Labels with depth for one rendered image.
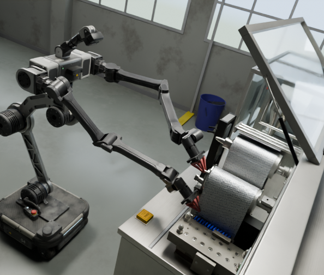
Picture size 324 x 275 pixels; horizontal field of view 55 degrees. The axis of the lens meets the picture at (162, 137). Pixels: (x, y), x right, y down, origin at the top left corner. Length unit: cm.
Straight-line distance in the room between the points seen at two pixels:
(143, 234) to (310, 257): 87
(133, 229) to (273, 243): 104
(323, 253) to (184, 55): 422
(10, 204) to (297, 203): 226
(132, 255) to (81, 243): 109
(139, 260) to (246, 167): 75
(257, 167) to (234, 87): 330
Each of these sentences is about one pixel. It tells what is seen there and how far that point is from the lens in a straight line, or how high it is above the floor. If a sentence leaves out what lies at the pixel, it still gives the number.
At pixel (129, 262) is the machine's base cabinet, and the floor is 72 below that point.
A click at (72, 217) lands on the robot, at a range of 266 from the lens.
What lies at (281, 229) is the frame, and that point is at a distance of 85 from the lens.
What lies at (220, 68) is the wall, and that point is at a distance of 492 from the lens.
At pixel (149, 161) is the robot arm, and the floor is 123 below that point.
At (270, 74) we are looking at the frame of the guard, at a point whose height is 189.
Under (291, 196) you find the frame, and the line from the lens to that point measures 98.
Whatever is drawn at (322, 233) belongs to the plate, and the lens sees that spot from 130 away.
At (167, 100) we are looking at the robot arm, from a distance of 181.
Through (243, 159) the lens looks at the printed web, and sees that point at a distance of 172.
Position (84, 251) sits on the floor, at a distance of 275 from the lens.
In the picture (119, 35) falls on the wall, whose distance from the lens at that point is 559.
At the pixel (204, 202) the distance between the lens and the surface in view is 164.
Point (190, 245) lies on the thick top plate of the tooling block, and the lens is 157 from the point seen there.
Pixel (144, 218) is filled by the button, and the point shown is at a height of 92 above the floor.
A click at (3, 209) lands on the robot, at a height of 24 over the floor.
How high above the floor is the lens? 217
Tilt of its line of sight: 30 degrees down
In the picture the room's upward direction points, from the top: 14 degrees clockwise
